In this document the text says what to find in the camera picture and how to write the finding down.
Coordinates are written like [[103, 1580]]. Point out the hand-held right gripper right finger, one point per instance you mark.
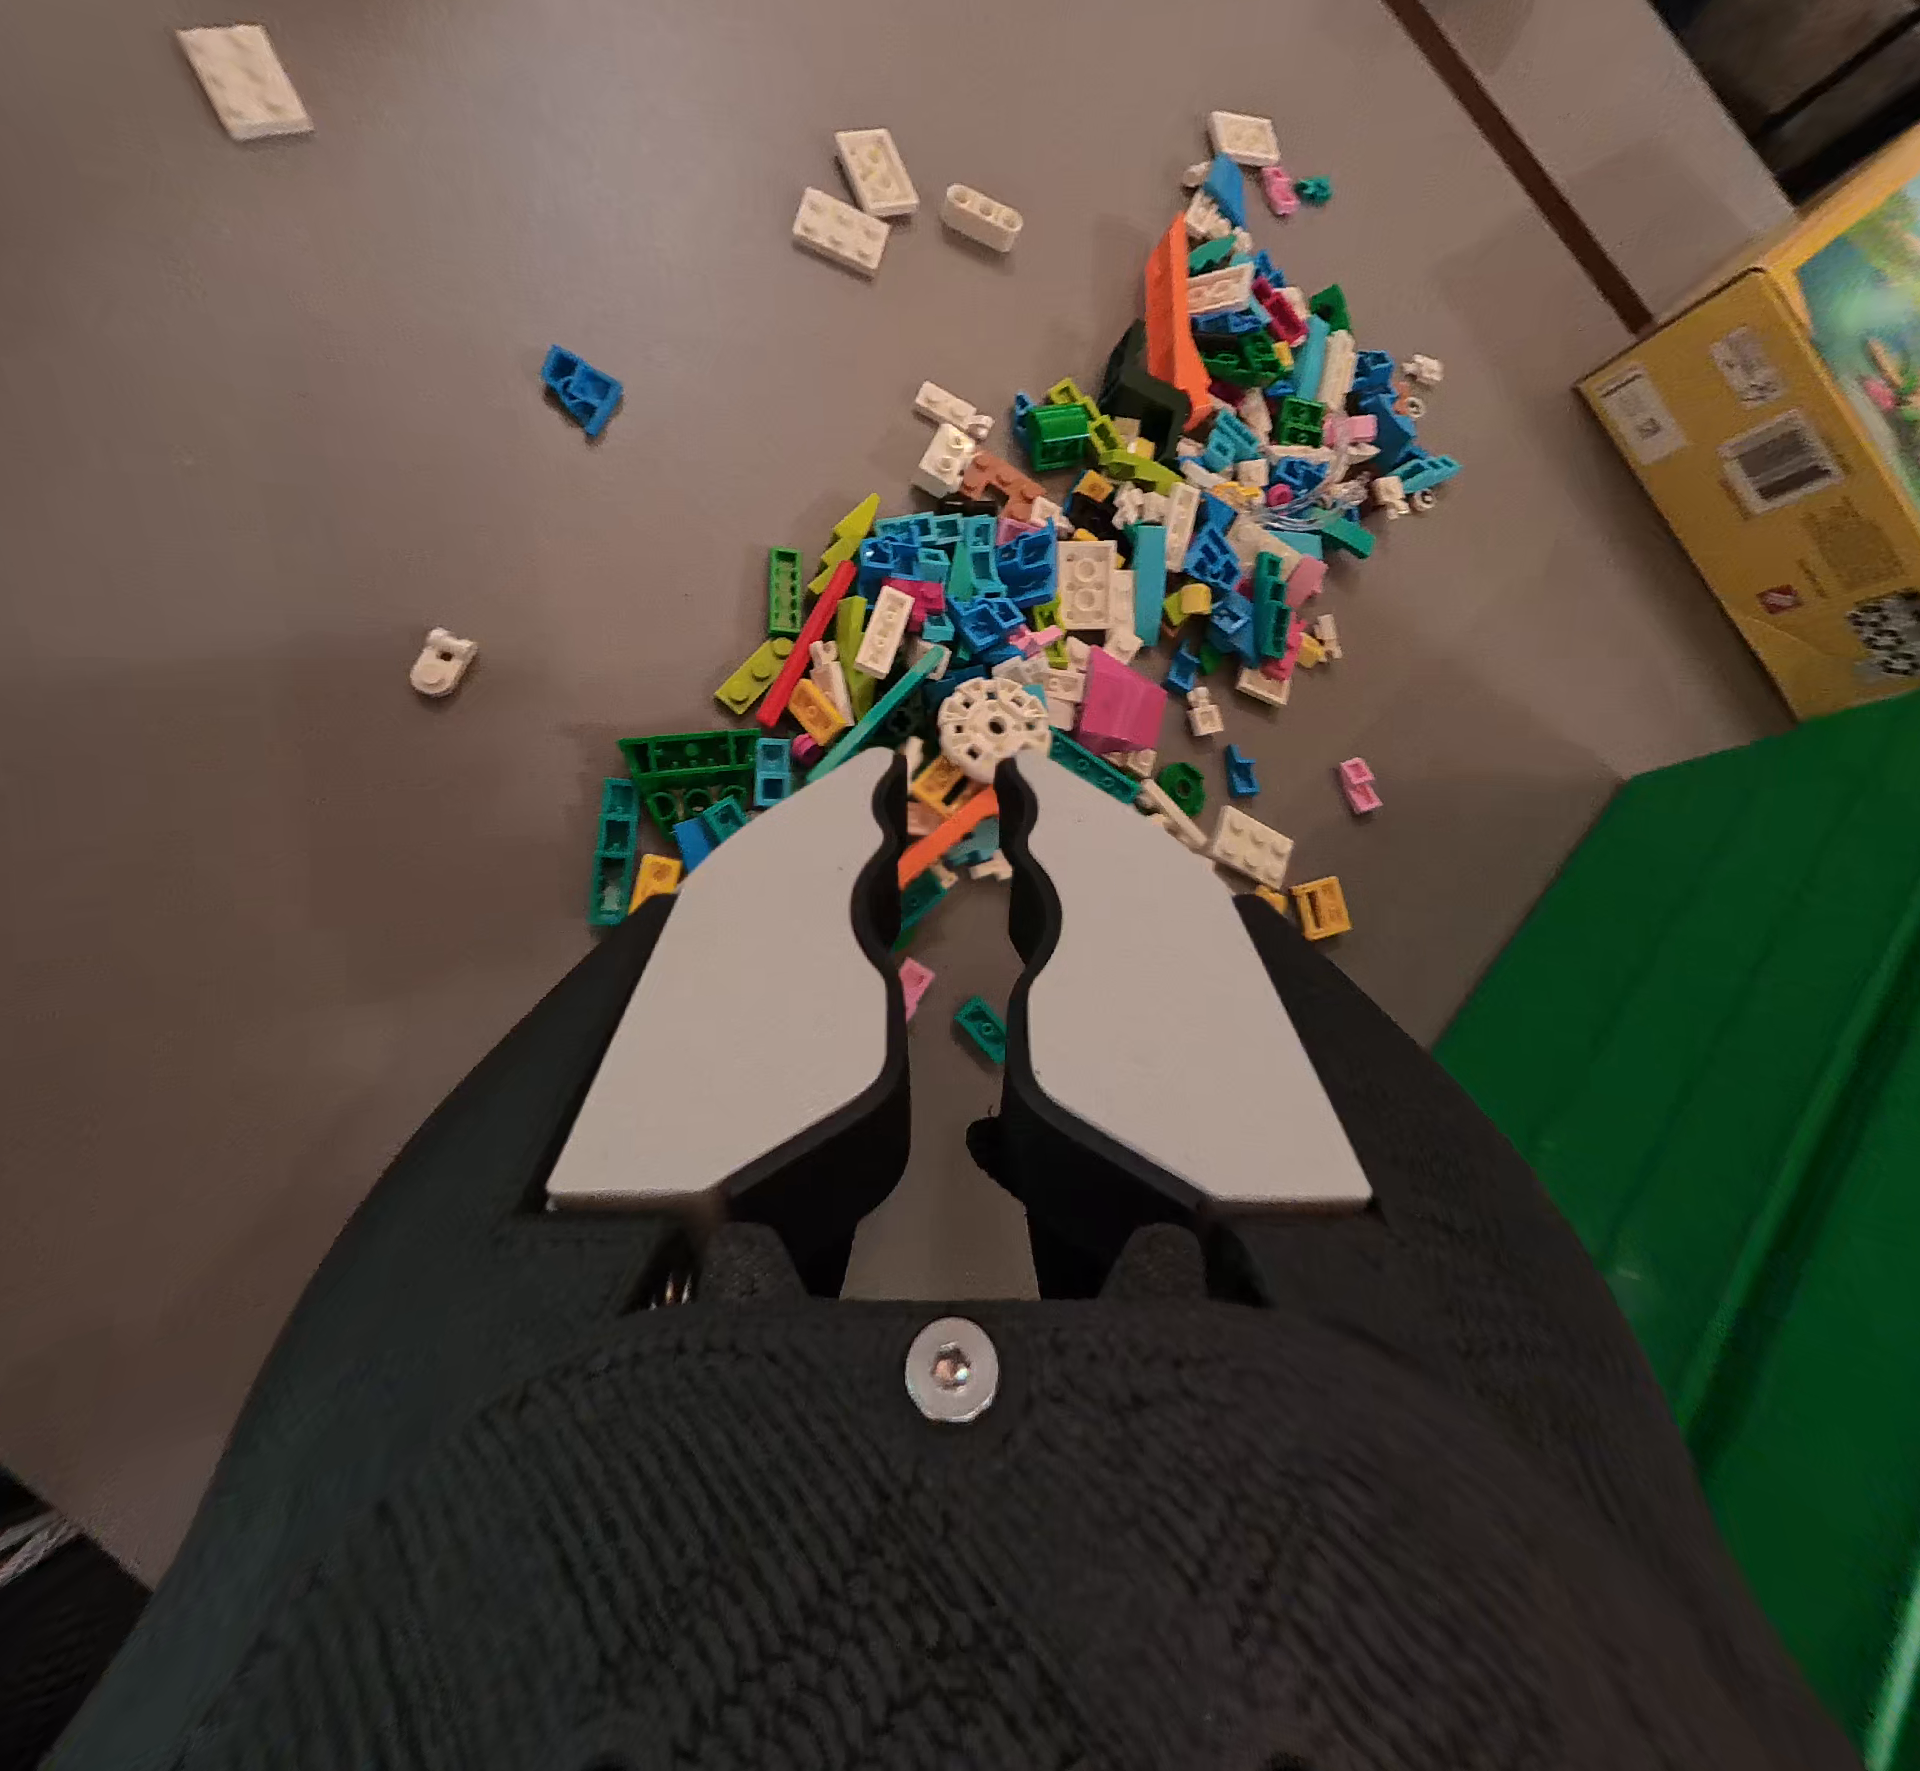
[[1171, 1035]]

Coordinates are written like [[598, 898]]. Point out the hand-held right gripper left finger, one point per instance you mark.
[[734, 1022]]

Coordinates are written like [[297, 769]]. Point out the pile of colourful lego pieces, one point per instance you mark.
[[1200, 571]]

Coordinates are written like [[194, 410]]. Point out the small white round-hole lego piece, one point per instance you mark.
[[443, 663]]

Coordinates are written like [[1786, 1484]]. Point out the white long lego plate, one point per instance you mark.
[[876, 171], [842, 232]]

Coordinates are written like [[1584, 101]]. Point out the yellow lego box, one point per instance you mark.
[[1770, 495]]

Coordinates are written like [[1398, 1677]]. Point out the white oval lego piece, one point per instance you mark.
[[984, 217]]

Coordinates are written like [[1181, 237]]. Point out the white wide lego plate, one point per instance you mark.
[[245, 82]]

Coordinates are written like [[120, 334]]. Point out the stack of green plastic bins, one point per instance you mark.
[[1725, 1053]]

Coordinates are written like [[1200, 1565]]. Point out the blue lego bracket piece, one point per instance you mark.
[[582, 391]]

